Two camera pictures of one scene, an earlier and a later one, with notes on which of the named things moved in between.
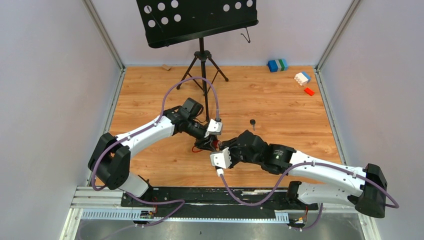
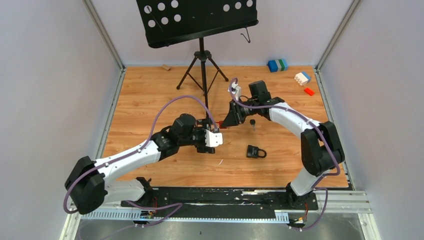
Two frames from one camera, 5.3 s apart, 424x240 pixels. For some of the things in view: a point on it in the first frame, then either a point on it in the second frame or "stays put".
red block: (309, 91) stays put
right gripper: (231, 144) → (234, 117)
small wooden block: (165, 66) stays put
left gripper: (206, 145) stays put
